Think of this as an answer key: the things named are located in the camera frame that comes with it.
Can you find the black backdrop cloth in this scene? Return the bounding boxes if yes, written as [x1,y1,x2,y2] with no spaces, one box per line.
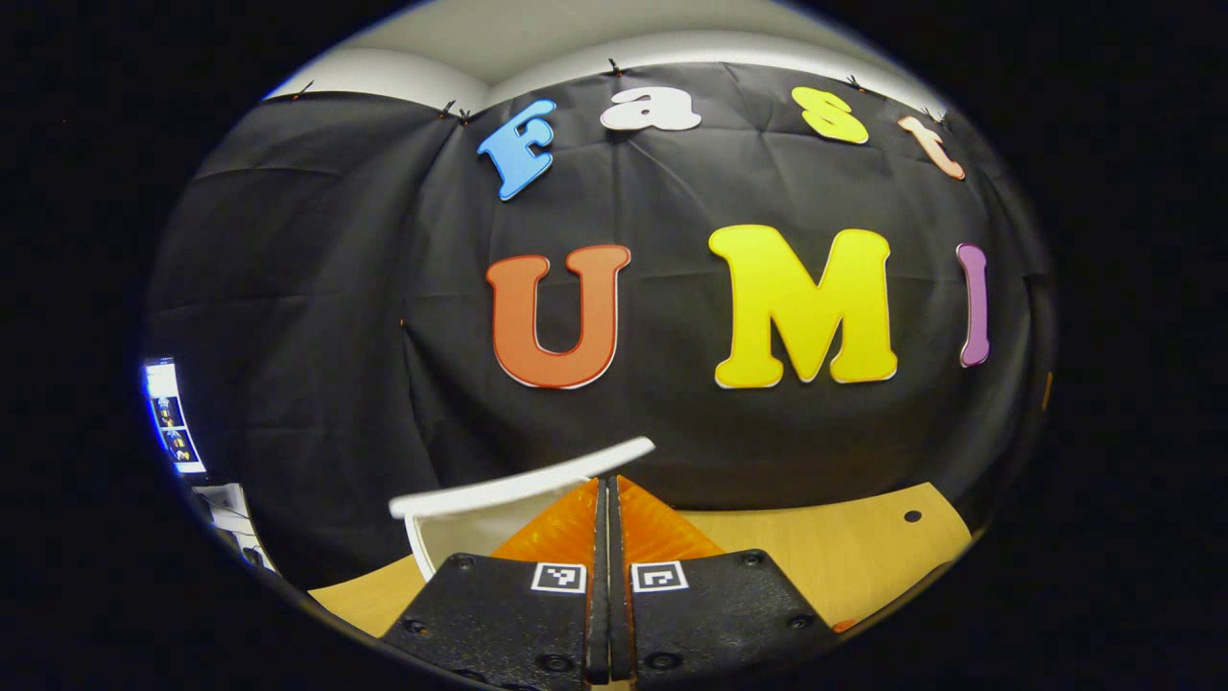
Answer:
[144,62,1056,591]

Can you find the wooden desktop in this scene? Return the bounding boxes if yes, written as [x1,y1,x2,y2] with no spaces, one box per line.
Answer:
[307,483,975,691]

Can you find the white desktop garbage bin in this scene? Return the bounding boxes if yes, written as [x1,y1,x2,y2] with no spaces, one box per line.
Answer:
[389,437,656,583]

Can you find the computer monitor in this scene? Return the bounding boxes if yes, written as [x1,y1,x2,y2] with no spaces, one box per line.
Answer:
[142,357,207,476]

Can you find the white computer stand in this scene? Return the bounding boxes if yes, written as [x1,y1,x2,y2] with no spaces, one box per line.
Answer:
[192,483,279,574]

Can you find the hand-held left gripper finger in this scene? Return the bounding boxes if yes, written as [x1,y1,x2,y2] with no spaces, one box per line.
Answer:
[382,477,611,691]
[610,475,860,690]

